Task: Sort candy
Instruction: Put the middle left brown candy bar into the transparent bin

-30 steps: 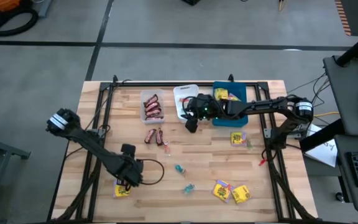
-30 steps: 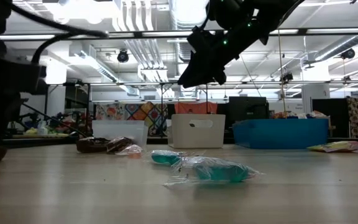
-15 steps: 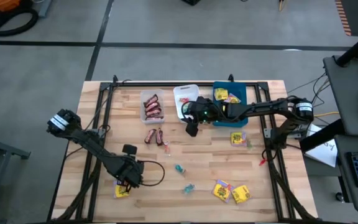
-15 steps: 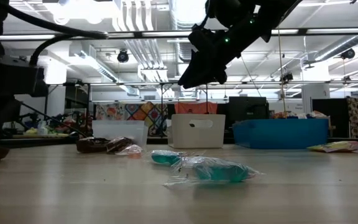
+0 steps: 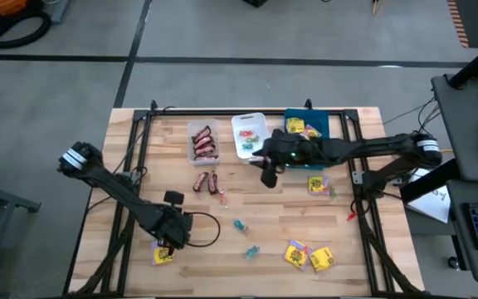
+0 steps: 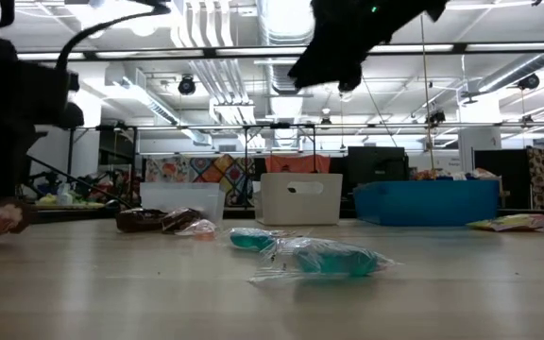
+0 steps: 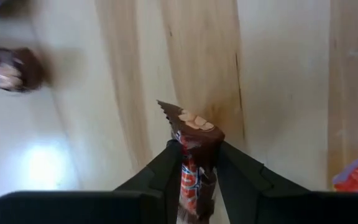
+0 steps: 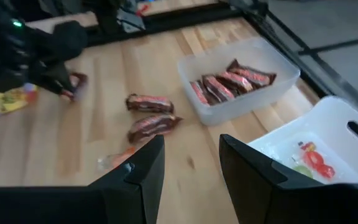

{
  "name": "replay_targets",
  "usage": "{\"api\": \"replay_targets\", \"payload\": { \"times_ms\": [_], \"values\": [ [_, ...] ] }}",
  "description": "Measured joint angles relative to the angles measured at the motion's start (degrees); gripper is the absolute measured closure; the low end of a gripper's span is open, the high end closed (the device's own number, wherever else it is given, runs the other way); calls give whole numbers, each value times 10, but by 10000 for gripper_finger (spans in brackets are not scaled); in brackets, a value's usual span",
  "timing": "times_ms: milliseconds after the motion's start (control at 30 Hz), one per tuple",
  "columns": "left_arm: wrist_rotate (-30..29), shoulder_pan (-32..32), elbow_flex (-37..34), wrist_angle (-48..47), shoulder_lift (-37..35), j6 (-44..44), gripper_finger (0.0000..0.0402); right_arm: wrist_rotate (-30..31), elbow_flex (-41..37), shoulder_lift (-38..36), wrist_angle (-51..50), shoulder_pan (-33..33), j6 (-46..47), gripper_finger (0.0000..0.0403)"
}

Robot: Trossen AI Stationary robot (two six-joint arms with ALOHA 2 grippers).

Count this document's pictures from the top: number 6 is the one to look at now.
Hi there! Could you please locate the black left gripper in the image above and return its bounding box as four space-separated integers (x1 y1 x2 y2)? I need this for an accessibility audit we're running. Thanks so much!
0 37 55 223

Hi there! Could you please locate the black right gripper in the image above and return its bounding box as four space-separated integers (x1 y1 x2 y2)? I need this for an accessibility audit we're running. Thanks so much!
288 0 451 94

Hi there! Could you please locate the brown pink chocolate bar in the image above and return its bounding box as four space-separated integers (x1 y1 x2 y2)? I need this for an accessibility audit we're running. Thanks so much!
161 207 203 234
114 208 169 233
0 197 32 241

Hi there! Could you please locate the teal candy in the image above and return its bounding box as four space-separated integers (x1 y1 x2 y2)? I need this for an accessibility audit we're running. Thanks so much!
228 227 297 252
247 235 396 284

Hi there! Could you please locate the orange candy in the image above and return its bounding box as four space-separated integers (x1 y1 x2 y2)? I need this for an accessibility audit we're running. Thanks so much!
176 218 219 240

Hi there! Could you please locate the yellow sour candy packet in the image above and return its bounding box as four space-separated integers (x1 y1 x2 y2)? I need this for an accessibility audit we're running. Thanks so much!
466 212 544 233

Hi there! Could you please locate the white plastic bottle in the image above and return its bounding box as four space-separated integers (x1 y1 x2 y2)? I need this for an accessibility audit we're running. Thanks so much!
57 182 74 207

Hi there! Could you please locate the overhead light bar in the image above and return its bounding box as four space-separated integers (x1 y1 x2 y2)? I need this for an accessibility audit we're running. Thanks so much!
16 41 544 61

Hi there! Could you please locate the orange cloth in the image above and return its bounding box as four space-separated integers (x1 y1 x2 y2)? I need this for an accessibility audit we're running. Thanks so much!
264 154 332 175

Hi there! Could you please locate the black cabinet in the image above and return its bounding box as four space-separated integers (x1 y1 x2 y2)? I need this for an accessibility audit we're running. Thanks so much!
346 145 409 186

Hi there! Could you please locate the black hanging spotlight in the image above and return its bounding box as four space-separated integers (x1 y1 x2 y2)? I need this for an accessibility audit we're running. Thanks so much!
517 73 541 92
426 109 447 127
178 75 197 96

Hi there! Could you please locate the white ceiling pipe bundle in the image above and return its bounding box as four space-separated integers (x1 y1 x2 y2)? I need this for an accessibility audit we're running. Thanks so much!
170 0 259 127

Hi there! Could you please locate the white plastic bin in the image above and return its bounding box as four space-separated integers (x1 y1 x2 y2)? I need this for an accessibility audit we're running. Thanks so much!
254 172 344 227

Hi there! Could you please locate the colourful clutter heap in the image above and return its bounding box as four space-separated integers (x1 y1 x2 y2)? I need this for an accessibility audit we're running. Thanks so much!
411 167 502 183

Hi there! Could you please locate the blue plastic bin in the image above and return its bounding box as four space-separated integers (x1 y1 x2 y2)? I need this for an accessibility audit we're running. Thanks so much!
352 178 501 227

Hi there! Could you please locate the colourful patchwork quilt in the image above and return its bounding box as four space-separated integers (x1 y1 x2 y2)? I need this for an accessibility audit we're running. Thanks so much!
144 153 264 208

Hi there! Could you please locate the white pillar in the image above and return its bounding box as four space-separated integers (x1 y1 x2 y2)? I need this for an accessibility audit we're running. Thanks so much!
457 127 503 172

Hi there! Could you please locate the clear plastic bin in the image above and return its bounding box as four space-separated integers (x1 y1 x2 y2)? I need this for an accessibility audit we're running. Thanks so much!
139 181 227 224

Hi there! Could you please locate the black partition panel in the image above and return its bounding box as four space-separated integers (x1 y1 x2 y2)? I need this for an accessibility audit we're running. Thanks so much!
472 148 531 210

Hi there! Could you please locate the silver ceiling duct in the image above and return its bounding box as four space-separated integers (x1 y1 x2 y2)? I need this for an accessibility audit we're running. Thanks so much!
477 51 544 95
256 0 323 97

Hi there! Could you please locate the black metal rack frame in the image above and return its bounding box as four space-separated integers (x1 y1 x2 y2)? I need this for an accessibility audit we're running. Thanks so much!
66 121 544 209

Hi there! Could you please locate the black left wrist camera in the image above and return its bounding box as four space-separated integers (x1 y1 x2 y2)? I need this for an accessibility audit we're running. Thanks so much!
52 69 85 129

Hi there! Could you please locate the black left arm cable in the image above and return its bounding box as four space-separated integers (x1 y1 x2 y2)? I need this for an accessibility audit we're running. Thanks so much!
54 2 172 72

